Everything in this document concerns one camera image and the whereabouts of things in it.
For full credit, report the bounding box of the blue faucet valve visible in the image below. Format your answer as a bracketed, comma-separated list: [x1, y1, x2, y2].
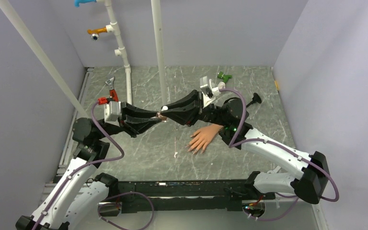
[74, 0, 97, 7]

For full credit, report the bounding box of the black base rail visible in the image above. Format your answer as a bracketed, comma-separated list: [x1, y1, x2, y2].
[102, 179, 276, 214]

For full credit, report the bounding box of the green toy flashlight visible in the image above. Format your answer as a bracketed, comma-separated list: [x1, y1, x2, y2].
[217, 71, 232, 82]

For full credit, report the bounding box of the glitter nail polish bottle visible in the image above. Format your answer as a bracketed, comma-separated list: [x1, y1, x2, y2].
[156, 112, 168, 122]

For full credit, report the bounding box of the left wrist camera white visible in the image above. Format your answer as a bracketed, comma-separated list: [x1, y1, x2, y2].
[98, 97, 121, 122]

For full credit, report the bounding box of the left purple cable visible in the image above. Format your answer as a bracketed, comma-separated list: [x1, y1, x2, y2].
[31, 101, 155, 230]

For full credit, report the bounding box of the mannequin hand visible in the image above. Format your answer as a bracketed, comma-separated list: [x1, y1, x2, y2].
[187, 124, 223, 155]

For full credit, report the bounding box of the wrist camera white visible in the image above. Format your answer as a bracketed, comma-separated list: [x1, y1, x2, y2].
[200, 76, 226, 101]
[98, 97, 121, 122]

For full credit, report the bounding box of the red adjustable wrench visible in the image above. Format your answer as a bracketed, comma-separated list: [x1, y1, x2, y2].
[105, 75, 119, 102]

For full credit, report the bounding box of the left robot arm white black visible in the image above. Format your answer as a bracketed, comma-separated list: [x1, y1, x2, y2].
[15, 98, 163, 230]

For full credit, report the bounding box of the black hand stand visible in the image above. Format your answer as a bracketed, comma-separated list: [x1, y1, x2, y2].
[246, 92, 263, 108]

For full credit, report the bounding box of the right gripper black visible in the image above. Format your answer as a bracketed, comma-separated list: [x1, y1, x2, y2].
[160, 91, 229, 127]

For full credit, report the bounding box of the white PVC pipe frame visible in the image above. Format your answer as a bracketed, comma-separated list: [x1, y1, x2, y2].
[0, 0, 168, 117]

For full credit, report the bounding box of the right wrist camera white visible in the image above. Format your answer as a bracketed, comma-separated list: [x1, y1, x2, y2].
[200, 76, 226, 101]

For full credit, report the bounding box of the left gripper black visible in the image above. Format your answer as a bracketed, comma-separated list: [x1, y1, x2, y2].
[96, 101, 161, 139]

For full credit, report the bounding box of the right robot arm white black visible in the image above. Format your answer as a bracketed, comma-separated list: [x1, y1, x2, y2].
[161, 90, 334, 204]

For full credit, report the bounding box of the orange faucet valve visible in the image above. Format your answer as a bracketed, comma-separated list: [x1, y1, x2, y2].
[87, 27, 108, 41]

